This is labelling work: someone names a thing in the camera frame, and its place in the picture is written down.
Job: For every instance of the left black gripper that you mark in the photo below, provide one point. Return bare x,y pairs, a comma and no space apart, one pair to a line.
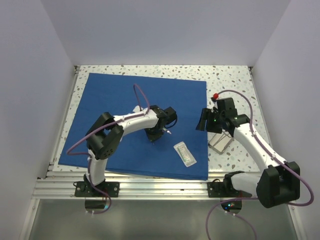
152,137

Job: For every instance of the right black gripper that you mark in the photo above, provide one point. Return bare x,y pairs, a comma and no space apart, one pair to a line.
206,114

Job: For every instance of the metal instrument tray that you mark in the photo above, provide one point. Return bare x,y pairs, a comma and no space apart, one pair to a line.
220,141

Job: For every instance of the white suture packet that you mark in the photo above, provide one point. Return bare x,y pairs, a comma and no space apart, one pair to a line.
184,153

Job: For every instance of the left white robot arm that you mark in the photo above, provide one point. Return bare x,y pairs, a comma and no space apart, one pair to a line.
103,144

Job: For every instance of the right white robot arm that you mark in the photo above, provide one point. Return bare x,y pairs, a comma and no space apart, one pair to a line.
278,182

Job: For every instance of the blue surgical drape cloth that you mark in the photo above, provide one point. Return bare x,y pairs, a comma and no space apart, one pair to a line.
135,154

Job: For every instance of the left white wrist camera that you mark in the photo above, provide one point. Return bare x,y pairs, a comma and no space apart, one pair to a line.
138,109

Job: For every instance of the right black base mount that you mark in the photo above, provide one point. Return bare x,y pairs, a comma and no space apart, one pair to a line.
217,189

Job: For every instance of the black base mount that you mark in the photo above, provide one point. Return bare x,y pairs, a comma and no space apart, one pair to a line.
85,189
217,189

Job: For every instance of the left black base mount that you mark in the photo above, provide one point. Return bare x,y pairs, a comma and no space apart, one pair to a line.
85,189

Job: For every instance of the aluminium frame rail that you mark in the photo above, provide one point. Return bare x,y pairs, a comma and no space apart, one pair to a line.
60,185

